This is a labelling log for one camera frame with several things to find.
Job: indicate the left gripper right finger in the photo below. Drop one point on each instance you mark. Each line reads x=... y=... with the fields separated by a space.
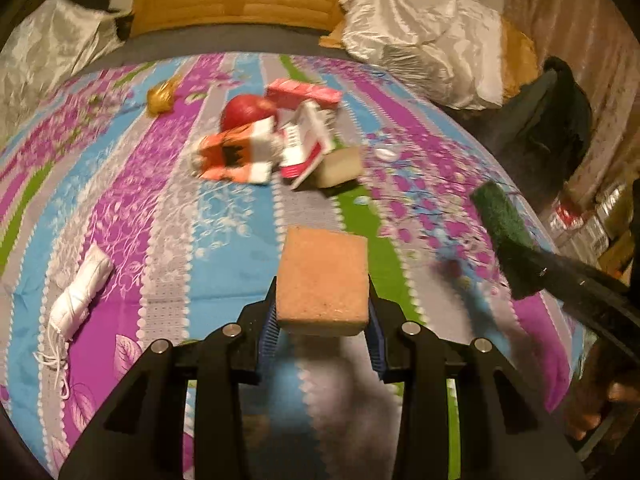
x=407 y=353

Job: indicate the orange sponge block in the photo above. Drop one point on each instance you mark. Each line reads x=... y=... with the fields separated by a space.
x=323 y=283

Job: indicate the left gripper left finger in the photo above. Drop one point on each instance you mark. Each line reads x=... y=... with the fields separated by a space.
x=234 y=355

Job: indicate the silver satin quilt right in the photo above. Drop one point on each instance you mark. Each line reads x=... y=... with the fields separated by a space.
x=449 y=53

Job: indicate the orange white crushed carton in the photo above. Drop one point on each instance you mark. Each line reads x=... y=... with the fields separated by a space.
x=241 y=155

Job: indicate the pink patterned curtain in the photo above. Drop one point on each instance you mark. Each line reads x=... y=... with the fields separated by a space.
x=599 y=46

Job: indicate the golden foil wrapper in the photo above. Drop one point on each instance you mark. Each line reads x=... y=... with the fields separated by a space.
x=161 y=98

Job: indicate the colourful striped bedsheet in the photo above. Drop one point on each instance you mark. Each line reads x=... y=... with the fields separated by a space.
x=92 y=166

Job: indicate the dark jacket on chair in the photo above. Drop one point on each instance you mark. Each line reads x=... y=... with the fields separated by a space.
x=542 y=135

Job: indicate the person's right hand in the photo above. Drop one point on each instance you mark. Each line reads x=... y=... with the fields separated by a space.
x=608 y=377

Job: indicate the red flat box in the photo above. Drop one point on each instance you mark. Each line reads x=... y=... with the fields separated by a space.
x=290 y=93

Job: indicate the beige sponge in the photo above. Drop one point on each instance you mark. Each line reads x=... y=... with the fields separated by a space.
x=340 y=166

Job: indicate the silver satin pillow left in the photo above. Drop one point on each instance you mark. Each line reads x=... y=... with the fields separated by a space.
x=57 y=41

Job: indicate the green scouring pad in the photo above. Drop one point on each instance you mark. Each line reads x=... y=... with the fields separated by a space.
x=517 y=254

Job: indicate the red apple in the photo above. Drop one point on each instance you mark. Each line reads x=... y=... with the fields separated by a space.
x=245 y=109

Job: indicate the white cloth with string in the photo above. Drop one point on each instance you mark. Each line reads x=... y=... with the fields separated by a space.
x=70 y=310

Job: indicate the red white cigarette pack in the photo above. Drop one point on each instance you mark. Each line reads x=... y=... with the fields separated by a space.
x=307 y=138

